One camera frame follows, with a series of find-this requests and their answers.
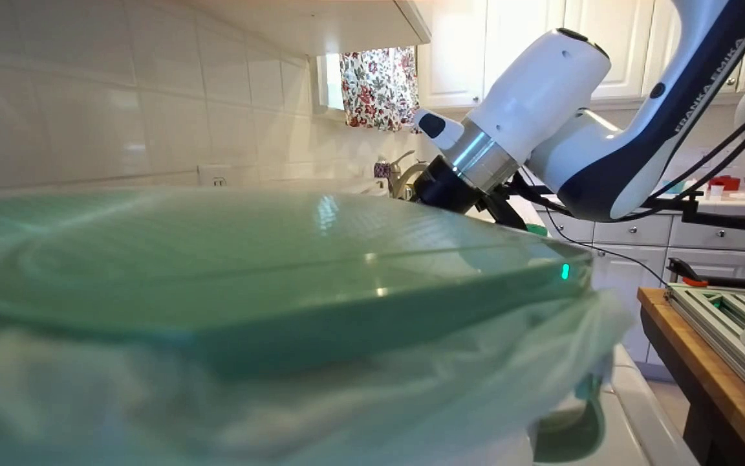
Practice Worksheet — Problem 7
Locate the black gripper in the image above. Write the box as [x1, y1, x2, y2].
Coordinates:
[412, 154, 483, 212]

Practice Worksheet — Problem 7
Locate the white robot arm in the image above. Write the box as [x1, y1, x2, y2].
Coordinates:
[413, 0, 745, 222]

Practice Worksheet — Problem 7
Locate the white kitchen drawer cabinet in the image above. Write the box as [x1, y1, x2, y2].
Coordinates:
[535, 205, 745, 364]

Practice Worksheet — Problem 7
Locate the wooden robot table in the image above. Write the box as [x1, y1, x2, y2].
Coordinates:
[636, 288, 745, 466]

